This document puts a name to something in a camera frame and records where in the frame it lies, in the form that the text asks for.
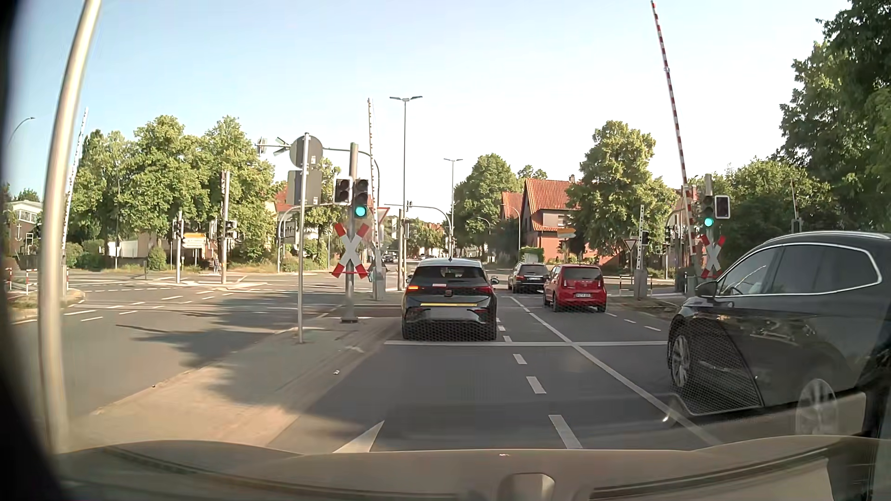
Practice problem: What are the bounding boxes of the dark grey hatchback car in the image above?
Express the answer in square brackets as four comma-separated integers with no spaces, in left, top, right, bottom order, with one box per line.
[401,258,500,342]

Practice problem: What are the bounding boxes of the large green tree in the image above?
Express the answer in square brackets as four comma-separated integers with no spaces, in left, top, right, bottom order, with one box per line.
[452,153,522,257]
[565,120,679,260]

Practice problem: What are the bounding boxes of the tall double street lamp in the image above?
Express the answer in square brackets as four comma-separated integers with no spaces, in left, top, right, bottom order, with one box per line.
[389,95,423,292]

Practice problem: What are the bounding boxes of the black estate car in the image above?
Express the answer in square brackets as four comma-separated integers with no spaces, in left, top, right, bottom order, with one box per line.
[507,262,551,294]

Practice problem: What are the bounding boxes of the traffic light with crossing cross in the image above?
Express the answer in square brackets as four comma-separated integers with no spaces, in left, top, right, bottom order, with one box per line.
[694,173,732,282]
[330,142,372,324]

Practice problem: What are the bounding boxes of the red brick house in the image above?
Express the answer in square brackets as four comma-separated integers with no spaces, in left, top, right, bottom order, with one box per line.
[500,174,620,267]

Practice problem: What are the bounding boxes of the red small car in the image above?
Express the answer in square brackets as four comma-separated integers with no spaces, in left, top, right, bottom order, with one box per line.
[543,263,608,313]

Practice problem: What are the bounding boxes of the grey asphalt road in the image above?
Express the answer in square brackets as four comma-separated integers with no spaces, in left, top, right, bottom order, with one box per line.
[10,261,728,453]

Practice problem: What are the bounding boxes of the round road sign on pole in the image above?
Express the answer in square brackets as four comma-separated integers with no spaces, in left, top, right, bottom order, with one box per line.
[285,132,325,345]

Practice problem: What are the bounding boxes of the road markings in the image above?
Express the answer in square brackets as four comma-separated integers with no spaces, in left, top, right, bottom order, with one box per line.
[14,275,725,455]

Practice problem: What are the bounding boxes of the traffic light on pole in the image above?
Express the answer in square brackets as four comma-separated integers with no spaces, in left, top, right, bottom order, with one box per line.
[171,209,186,285]
[219,170,239,285]

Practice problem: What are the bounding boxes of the car's own bonnet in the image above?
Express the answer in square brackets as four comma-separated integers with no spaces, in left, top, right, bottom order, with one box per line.
[56,435,879,501]

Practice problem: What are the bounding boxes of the paved traffic island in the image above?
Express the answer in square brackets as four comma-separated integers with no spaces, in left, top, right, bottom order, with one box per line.
[68,315,399,450]

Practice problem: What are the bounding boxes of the red white crossing barrier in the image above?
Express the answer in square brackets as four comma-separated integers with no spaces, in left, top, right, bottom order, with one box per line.
[650,0,699,296]

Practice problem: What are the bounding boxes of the row of trees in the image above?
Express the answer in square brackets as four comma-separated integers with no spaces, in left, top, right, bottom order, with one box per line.
[67,115,279,269]

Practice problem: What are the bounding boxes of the black suv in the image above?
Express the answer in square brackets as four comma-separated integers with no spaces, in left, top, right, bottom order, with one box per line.
[667,231,891,438]

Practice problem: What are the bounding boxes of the group of trees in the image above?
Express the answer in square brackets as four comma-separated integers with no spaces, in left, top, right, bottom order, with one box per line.
[696,0,891,262]

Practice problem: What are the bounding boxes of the pale building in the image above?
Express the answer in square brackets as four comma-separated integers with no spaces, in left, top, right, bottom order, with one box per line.
[6,199,44,271]

